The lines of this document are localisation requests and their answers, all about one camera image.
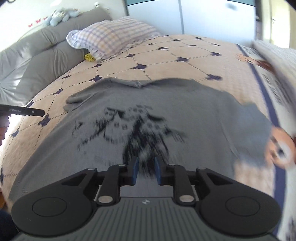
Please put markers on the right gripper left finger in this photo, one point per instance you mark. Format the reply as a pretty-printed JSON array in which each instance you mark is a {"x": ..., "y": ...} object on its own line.
[{"x": 66, "y": 205}]

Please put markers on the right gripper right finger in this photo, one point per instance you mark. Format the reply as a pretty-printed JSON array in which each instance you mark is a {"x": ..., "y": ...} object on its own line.
[{"x": 224, "y": 204}]

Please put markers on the grey knit cat sweater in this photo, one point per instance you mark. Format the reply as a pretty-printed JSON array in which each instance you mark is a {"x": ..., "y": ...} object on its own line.
[{"x": 181, "y": 121}]

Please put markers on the person's hand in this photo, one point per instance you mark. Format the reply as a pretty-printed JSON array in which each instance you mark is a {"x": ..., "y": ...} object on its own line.
[{"x": 4, "y": 124}]

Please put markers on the grey padded headboard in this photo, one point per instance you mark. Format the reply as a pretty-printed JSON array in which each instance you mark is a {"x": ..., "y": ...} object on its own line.
[{"x": 35, "y": 61}]

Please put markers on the yellow crumpled cloth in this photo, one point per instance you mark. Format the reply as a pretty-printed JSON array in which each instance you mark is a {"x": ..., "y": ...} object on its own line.
[{"x": 88, "y": 57}]

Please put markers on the blue plush toy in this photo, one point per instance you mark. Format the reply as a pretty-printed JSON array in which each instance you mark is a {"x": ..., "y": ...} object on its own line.
[{"x": 60, "y": 15}]

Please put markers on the plaid purple pillow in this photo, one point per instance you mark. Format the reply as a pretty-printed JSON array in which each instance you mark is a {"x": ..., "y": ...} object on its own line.
[{"x": 107, "y": 39}]

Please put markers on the small white bedside ornament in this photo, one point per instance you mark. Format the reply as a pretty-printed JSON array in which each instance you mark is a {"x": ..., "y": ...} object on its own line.
[{"x": 96, "y": 4}]

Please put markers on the pink quilted bedspread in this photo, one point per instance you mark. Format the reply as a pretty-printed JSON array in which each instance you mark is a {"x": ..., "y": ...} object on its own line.
[{"x": 232, "y": 68}]

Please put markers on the blue white sliding wardrobe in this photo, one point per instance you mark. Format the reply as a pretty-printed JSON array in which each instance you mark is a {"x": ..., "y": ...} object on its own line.
[{"x": 231, "y": 21}]

